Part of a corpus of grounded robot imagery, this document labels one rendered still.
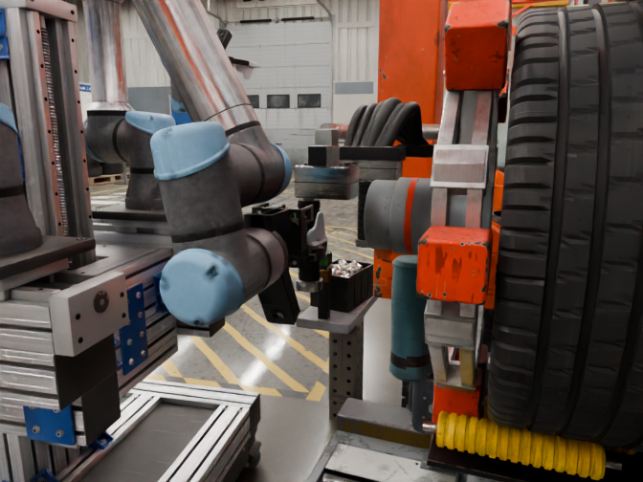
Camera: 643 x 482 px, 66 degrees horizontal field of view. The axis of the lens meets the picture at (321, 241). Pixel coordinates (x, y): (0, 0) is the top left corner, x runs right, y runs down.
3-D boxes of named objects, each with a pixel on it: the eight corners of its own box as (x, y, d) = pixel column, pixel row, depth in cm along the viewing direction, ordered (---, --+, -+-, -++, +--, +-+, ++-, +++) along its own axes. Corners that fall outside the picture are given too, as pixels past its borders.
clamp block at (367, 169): (397, 181, 105) (398, 155, 104) (356, 179, 108) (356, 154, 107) (402, 179, 109) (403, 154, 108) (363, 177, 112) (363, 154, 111)
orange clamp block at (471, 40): (504, 91, 64) (509, 21, 58) (443, 92, 67) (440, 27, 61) (507, 64, 69) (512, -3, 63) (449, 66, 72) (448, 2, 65)
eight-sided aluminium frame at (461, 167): (467, 452, 67) (497, 18, 55) (417, 442, 69) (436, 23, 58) (486, 317, 117) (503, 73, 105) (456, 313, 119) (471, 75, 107)
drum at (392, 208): (486, 270, 81) (492, 184, 78) (360, 259, 88) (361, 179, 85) (489, 251, 94) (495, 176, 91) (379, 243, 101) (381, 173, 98)
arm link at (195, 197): (191, 134, 58) (211, 227, 59) (126, 134, 47) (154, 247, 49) (252, 120, 55) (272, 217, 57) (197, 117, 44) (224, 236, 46)
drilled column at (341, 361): (354, 425, 174) (356, 311, 165) (327, 419, 177) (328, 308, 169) (362, 410, 183) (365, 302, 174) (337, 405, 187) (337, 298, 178)
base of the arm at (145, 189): (112, 208, 121) (108, 167, 119) (146, 201, 135) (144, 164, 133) (168, 210, 117) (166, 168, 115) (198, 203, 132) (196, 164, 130)
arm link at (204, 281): (214, 240, 44) (234, 330, 46) (264, 220, 55) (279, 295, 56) (143, 251, 47) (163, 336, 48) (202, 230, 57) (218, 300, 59)
